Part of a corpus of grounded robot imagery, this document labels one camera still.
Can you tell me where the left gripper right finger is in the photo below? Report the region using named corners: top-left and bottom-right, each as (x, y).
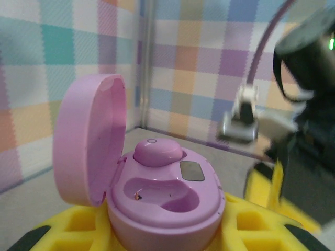
top-left (222, 193), bottom-right (330, 251)

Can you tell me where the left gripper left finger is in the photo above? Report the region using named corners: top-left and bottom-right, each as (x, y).
top-left (5, 203), bottom-right (118, 251)

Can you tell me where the purple earbud charging case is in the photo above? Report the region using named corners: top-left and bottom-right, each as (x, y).
top-left (52, 74), bottom-right (227, 251)

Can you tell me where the purple earbud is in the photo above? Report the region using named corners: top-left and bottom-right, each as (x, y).
top-left (132, 138), bottom-right (183, 167)

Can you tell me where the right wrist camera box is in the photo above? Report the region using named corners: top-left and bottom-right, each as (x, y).
top-left (216, 85), bottom-right (261, 143)

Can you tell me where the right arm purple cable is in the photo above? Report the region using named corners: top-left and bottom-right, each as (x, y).
top-left (247, 0), bottom-right (296, 87)

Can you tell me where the aluminium corner post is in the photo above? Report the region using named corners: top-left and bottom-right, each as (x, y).
top-left (136, 0), bottom-right (157, 129)

